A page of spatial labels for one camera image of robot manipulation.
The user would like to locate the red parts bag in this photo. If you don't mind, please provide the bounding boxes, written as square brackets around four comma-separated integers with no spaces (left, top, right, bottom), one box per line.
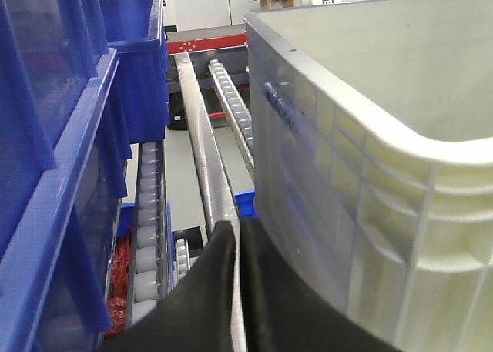
[105,233,132,340]

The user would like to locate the white roller track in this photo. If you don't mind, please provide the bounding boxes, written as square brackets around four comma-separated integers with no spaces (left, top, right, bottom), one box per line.
[208,59,254,181]
[127,141,169,326]

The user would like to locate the near blue storage bin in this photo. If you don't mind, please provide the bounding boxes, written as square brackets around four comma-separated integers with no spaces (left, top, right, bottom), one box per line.
[1,0,131,351]

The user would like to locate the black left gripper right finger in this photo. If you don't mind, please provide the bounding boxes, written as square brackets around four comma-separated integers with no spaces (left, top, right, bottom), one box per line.
[240,218,395,351]

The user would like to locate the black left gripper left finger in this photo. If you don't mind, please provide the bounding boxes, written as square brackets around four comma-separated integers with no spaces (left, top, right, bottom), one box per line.
[100,221,236,351]

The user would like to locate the white plastic tote bin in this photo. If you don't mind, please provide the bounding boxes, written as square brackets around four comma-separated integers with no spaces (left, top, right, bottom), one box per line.
[244,0,492,351]

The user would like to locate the blue storage bin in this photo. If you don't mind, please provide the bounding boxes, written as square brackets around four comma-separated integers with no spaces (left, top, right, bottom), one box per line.
[1,0,131,351]
[99,0,169,144]

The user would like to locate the left white roller track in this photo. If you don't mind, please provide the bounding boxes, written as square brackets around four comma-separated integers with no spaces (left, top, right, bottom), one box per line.
[127,141,169,326]

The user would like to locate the far blue storage bin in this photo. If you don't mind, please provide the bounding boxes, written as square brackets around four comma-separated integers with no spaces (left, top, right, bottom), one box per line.
[99,0,169,144]

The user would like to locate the right white roller track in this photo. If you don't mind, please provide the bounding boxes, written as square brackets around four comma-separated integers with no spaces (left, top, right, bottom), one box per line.
[208,59,254,181]

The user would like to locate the red metal shelf frame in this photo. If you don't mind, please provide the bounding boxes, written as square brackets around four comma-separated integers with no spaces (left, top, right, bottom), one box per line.
[166,33,247,55]

